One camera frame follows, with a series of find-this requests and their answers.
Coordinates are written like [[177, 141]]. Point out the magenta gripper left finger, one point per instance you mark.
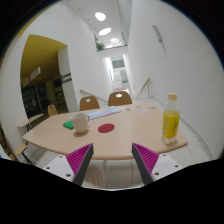
[[73, 166]]

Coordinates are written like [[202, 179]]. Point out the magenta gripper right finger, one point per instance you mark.
[[153, 166]]

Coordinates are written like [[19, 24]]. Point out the small green object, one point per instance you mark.
[[68, 125]]

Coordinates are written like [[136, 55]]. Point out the white ceramic mug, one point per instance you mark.
[[80, 122]]

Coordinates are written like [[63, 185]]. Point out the red round coaster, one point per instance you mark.
[[105, 128]]

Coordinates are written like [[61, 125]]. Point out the yellow drink plastic bottle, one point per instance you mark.
[[171, 117]]

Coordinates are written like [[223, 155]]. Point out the wooden chair at far left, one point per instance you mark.
[[52, 110]]

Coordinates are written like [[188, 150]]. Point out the light blue paper sheet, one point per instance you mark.
[[94, 114]]

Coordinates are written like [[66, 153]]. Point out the right wooden chair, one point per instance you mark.
[[119, 98]]

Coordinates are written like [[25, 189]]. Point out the wooden side chair with tablet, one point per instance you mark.
[[26, 125]]

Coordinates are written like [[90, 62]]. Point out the wooden stair handrail left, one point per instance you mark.
[[89, 94]]

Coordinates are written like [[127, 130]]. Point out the wooden stair handrail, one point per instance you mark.
[[145, 84], [89, 94]]

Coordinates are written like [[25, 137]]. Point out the wooden stair handrail right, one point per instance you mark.
[[145, 84]]

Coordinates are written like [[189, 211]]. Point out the hanging red white sign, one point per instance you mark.
[[33, 75]]

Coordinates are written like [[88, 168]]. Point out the potted plant on balcony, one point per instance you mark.
[[99, 45]]

